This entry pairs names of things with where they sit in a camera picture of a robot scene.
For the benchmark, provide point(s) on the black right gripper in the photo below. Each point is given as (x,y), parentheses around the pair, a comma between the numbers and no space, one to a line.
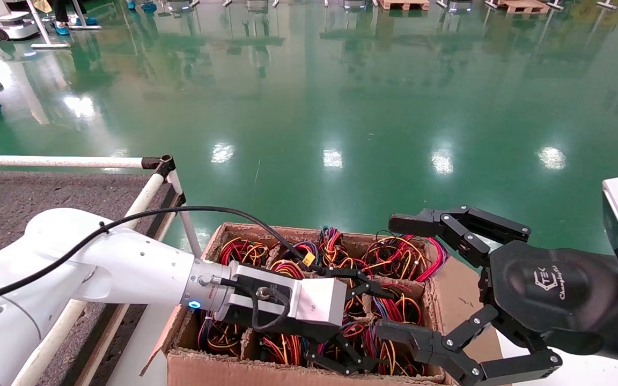
(550,289)

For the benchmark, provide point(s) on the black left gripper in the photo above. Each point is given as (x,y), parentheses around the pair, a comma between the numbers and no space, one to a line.
(287,329)

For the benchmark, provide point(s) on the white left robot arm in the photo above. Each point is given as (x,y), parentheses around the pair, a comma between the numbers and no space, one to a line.
(126,268)

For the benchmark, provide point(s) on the brown cardboard compartment box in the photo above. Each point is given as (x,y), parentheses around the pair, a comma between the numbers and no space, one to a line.
(459,300)

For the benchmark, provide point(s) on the white pipe table leg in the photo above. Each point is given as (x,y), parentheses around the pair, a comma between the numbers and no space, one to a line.
(188,225)

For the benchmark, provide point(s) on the wooden pallet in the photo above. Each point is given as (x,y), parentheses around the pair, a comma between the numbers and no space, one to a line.
(403,4)
(523,6)

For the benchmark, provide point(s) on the dark grey foam table mat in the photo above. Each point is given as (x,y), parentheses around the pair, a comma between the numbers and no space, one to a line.
(19,198)

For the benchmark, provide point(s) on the white background table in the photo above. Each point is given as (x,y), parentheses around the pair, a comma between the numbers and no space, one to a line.
(51,46)

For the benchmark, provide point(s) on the seated person yellow coat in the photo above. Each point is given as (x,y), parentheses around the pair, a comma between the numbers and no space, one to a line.
(63,30)

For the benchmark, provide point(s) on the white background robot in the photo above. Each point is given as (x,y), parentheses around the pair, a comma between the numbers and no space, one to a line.
(8,24)

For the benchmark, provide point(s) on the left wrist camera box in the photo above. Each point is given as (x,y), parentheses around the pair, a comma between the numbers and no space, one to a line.
(319,300)

